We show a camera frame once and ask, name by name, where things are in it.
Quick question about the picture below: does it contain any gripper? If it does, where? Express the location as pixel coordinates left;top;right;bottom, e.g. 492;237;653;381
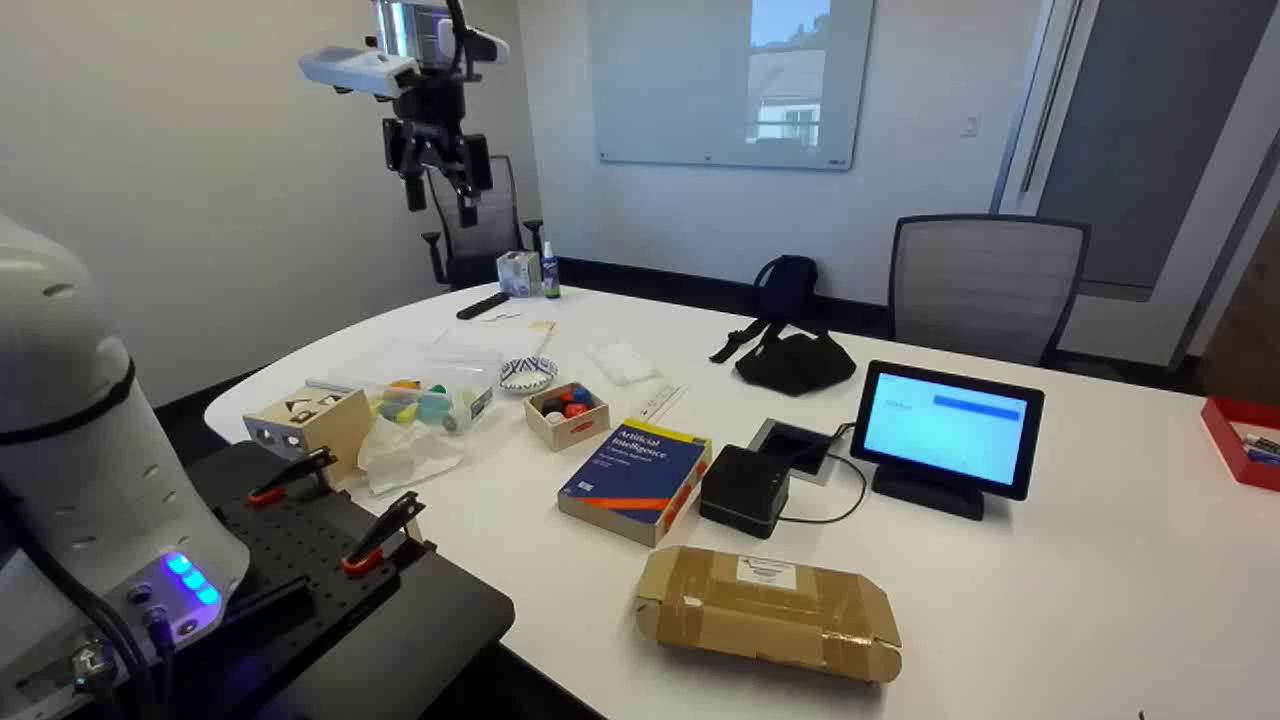
383;70;494;229

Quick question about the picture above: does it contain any tissue box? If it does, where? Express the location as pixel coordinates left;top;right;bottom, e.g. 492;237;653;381
496;249;543;299

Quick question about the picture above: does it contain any wooden shape sorter box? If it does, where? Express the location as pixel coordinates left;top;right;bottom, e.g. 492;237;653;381
242;384;374;483

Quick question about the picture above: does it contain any small wooden tray box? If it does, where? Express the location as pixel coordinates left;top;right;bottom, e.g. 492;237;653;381
523;381;612;453

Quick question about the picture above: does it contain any brown cardboard box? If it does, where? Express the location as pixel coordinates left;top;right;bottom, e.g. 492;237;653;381
634;544;904;687

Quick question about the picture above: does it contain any black office chair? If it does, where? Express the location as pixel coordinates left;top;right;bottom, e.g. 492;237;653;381
420;154;547;293

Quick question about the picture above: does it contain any clear bag of toy shapes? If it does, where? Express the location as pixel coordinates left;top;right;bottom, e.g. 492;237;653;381
304;338;503;437

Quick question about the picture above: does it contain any blue white patterned bowl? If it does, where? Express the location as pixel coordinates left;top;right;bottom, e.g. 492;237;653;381
497;356;560;395

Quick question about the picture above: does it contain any heap of colourful toy pieces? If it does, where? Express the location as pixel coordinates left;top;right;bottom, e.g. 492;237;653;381
541;386;597;425

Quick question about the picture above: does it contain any crumpled white plastic bag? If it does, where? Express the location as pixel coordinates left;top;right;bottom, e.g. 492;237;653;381
356;414;467;497

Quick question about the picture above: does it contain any glass whiteboard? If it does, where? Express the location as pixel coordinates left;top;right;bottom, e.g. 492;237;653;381
585;0;877;172

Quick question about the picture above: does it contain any white strip packet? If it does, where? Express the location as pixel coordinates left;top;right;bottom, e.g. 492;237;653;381
636;381;690;425

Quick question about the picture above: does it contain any black orange clamp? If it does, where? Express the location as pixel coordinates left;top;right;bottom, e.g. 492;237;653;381
340;489;428;580
245;446;340;509

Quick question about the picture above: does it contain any blue book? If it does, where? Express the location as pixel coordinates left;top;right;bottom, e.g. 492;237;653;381
557;417;714;549

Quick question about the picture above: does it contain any black bag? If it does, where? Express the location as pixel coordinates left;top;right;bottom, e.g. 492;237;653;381
709;254;859;399

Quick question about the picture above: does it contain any black cube device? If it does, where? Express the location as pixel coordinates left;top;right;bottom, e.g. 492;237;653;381
697;444;792;541

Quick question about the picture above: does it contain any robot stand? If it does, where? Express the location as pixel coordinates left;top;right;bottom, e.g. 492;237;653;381
0;438;517;720

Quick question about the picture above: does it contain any grey office chair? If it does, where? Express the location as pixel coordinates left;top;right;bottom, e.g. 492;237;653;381
887;212;1093;370

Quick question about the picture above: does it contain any tablet screen on stand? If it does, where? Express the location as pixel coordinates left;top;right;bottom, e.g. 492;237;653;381
849;359;1047;523

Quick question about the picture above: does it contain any frosted glass door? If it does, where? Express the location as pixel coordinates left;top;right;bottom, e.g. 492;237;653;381
993;0;1280;368

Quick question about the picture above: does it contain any red tray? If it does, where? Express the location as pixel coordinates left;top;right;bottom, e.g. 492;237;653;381
1200;396;1280;494

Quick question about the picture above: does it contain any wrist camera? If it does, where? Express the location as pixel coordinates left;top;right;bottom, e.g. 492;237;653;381
437;24;512;67

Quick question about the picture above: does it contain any table cable port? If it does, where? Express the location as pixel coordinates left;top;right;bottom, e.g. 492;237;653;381
745;417;852;487

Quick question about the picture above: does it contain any black cable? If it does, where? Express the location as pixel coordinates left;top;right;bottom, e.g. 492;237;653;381
779;423;870;527

